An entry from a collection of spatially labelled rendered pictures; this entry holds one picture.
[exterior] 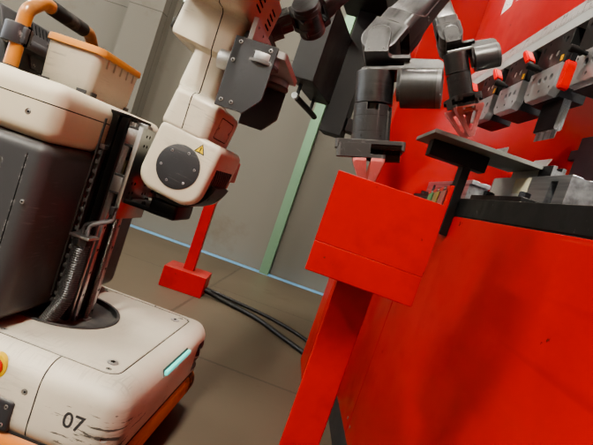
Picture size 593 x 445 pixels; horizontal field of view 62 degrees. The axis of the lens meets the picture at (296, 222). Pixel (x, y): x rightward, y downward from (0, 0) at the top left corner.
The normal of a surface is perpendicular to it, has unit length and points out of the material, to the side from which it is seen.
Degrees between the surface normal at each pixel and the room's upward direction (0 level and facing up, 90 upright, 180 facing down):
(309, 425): 90
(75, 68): 92
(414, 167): 90
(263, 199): 90
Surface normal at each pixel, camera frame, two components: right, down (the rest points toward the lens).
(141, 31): -0.09, 0.04
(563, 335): -0.95, -0.33
